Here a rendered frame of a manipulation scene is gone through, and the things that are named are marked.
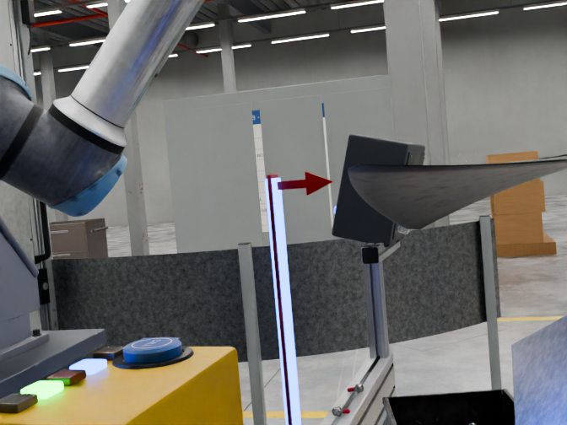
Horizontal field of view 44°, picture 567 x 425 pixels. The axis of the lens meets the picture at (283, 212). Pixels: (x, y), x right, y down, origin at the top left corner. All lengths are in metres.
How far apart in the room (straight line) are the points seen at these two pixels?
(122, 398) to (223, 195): 6.66
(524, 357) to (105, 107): 0.62
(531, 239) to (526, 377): 8.15
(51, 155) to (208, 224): 6.16
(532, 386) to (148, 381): 0.37
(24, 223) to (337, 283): 1.14
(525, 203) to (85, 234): 5.01
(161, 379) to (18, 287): 0.51
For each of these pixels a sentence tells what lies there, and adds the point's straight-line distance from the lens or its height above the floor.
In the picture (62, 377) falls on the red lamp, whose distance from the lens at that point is 0.46.
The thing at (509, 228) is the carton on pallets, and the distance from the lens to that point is 8.80.
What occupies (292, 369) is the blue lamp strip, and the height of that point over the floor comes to 0.99.
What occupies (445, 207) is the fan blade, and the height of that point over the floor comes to 1.14.
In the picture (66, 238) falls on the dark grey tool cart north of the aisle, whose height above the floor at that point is 0.75.
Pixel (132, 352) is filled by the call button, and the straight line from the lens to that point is 0.49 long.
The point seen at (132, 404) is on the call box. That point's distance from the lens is 0.41.
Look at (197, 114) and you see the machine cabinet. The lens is 7.16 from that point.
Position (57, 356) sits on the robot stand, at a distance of 0.91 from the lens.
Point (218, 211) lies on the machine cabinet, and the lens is 7.08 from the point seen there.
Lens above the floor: 1.19
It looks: 3 degrees down
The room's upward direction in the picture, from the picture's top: 5 degrees counter-clockwise
